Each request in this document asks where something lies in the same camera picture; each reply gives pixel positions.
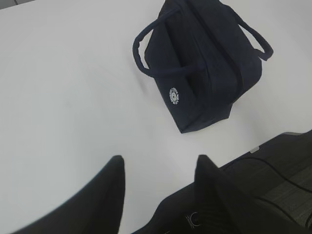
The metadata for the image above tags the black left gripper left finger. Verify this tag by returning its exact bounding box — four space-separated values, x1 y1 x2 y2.
17 156 125 234

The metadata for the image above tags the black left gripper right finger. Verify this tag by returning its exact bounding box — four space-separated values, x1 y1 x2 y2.
195 155 275 234

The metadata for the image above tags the dark navy fabric lunch bag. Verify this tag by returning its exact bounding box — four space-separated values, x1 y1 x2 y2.
133 0 273 133

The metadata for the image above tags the black floor cable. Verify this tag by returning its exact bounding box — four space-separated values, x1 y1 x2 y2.
240 156 312 193

